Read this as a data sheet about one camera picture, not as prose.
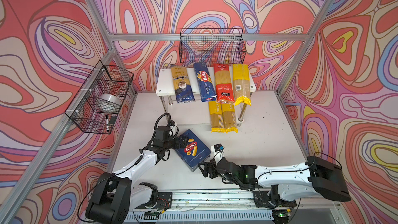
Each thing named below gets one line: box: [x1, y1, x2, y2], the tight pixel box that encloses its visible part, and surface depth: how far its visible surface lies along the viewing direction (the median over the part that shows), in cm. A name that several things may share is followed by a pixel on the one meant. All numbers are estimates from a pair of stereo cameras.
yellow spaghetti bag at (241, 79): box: [232, 63, 252, 107], surface depth 74 cm
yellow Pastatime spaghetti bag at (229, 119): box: [221, 103, 239, 134], surface depth 95 cm
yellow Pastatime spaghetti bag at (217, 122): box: [208, 100, 226, 133], surface depth 95 cm
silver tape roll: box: [97, 93, 123, 114], surface depth 74 cm
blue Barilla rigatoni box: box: [174, 129, 211, 173], surface depth 84 cm
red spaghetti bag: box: [212, 63, 235, 104], surface depth 76 cm
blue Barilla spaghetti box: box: [193, 62, 217, 103], surface depth 73 cm
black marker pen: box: [106, 114, 110, 133], surface depth 74 cm
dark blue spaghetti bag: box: [171, 64, 195, 104], surface depth 74 cm
